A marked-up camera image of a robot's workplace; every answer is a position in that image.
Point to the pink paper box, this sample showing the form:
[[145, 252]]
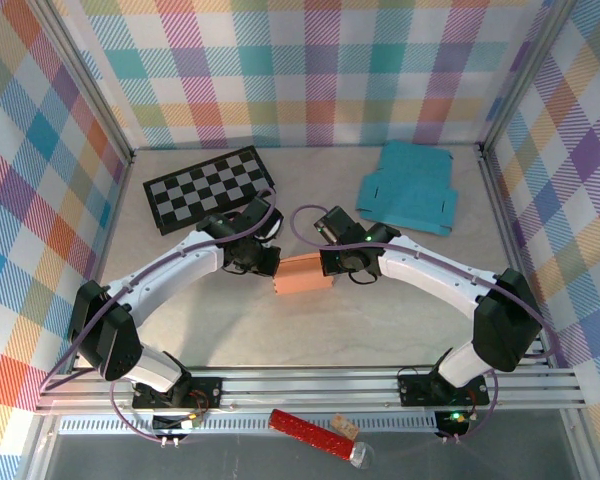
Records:
[[302, 275]]

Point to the teal paper box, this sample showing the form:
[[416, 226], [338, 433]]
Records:
[[405, 190]]

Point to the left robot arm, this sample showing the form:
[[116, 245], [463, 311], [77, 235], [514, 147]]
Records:
[[170, 262]]

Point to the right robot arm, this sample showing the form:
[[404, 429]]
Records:
[[430, 267]]

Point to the small black control box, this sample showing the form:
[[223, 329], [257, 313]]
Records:
[[452, 422], [170, 424]]

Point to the black folding chessboard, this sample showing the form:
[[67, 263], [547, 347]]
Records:
[[200, 195]]

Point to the brown paper tag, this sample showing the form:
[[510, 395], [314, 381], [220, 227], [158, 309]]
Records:
[[344, 426]]

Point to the red glitter toy microphone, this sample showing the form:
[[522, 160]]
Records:
[[310, 432]]

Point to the aluminium side rail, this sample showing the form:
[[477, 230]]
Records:
[[115, 210], [505, 225]]

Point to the aluminium cross rail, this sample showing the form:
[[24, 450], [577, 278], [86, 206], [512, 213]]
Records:
[[305, 387]]

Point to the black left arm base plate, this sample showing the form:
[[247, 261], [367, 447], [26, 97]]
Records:
[[205, 392]]

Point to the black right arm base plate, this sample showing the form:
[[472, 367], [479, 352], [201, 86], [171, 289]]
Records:
[[415, 392]]

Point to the aluminium corner post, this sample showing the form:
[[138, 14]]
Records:
[[87, 85], [525, 80]]

